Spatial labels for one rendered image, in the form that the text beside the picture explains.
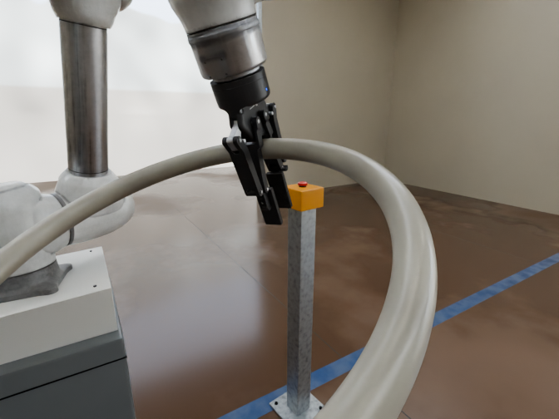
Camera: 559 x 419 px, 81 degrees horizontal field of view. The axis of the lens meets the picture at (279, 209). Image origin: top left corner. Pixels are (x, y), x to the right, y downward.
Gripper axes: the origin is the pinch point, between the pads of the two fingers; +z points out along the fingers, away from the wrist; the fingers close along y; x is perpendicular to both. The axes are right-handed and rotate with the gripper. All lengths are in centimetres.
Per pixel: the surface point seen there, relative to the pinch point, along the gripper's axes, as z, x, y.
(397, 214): -10.6, 21.4, 17.1
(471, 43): 117, 66, -613
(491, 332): 183, 57, -114
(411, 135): 267, -27, -608
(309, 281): 72, -23, -44
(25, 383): 30, -59, 31
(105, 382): 42, -51, 22
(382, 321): -10.5, 21.6, 27.4
